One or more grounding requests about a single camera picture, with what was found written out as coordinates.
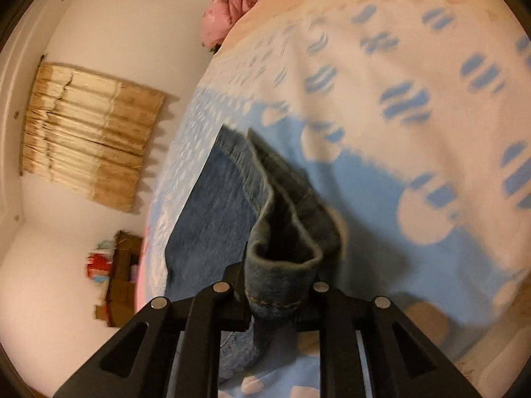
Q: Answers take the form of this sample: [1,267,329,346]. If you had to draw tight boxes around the dark brown wooden desk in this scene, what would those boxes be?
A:
[95,230,143,328]

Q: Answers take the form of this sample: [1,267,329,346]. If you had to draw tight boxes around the dark blue denim jeans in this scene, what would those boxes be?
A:
[165,127,342,382]

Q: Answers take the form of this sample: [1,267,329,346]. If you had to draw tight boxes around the blue pink patterned bed sheet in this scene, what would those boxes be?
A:
[143,0,530,397]

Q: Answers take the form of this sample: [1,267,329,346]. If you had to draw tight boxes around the beige gold window curtain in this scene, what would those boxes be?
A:
[21,64,166,213]

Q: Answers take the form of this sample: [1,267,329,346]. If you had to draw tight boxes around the pink folded blanket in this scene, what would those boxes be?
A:
[201,0,258,53]

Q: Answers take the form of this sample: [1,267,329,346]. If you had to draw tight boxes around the red gift bag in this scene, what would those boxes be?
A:
[86,253,112,283]

